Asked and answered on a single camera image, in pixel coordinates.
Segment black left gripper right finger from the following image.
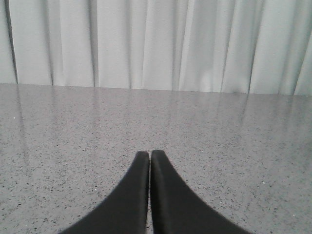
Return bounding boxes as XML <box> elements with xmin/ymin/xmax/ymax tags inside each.
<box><xmin>150</xmin><ymin>150</ymin><xmax>247</xmax><ymax>234</ymax></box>

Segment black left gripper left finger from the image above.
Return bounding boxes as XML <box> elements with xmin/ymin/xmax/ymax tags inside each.
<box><xmin>62</xmin><ymin>151</ymin><xmax>149</xmax><ymax>234</ymax></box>

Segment white pleated curtain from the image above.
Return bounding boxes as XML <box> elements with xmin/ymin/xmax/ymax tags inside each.
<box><xmin>0</xmin><ymin>0</ymin><xmax>312</xmax><ymax>96</ymax></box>

